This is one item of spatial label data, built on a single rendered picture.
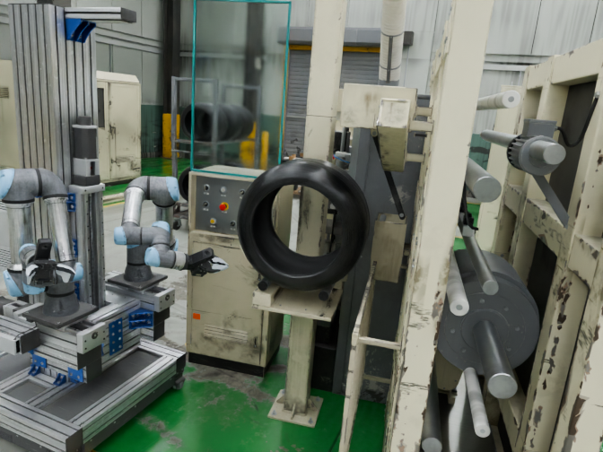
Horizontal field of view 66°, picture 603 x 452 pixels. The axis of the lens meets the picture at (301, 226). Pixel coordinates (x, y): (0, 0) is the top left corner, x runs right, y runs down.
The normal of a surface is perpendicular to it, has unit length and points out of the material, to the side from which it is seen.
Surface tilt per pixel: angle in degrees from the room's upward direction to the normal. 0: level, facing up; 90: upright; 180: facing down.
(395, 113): 72
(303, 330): 90
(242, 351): 90
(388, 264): 90
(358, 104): 90
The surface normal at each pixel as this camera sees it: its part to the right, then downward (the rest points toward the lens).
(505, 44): -0.39, 0.20
